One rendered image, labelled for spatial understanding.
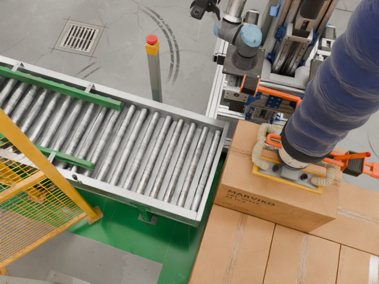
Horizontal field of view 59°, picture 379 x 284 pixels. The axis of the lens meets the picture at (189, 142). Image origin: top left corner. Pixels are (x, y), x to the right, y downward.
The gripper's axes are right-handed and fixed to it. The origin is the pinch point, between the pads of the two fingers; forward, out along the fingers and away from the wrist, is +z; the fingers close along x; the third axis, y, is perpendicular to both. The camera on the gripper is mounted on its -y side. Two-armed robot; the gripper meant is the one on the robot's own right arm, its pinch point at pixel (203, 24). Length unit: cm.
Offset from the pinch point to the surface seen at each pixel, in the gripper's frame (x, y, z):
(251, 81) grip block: -27.3, 3.5, 28.1
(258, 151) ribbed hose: -45, -27, 34
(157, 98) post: 37, 13, 106
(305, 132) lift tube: -57, -28, 1
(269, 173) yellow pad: -55, -32, 41
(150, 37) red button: 40, 16, 45
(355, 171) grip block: -87, -19, 28
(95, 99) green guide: 67, -18, 87
